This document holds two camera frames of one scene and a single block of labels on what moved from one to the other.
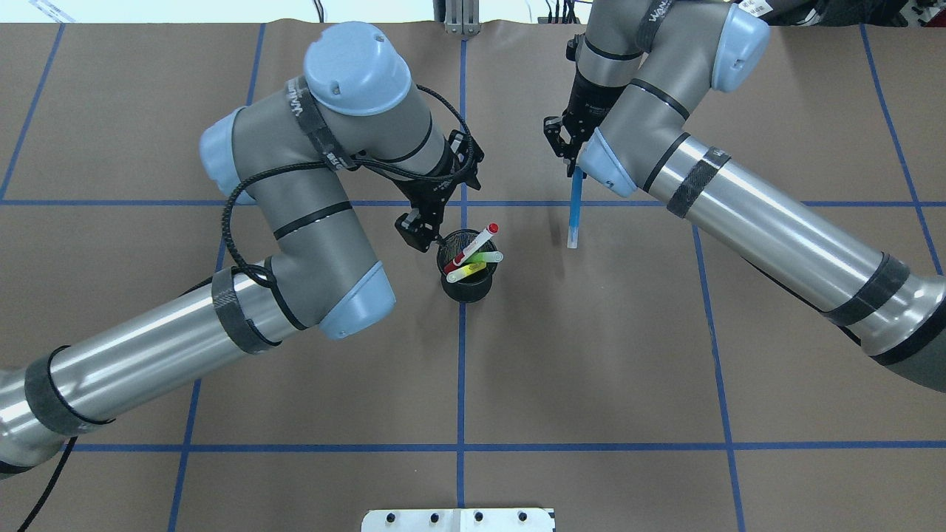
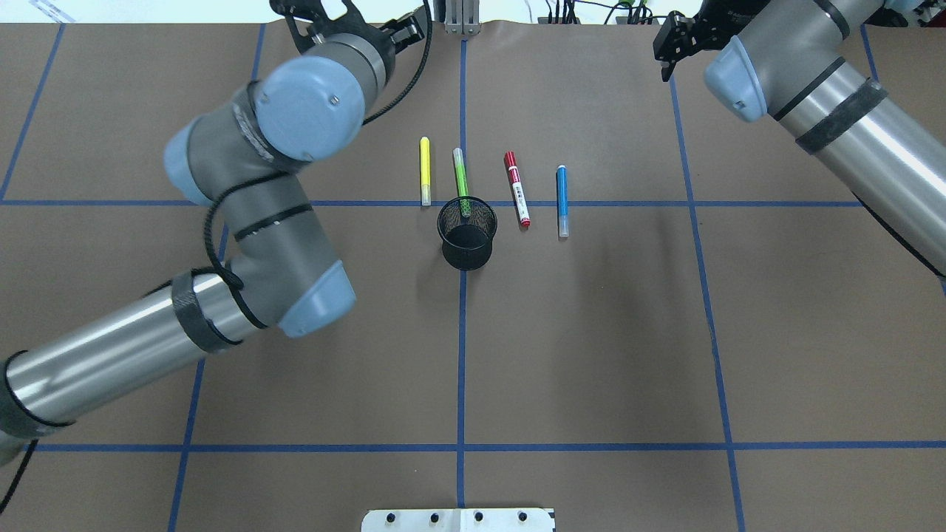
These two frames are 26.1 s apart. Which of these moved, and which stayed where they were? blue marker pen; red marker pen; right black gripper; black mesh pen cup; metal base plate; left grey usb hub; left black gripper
Moved: blue marker pen; red marker pen; black mesh pen cup; right black gripper; left black gripper
Stayed: left grey usb hub; metal base plate
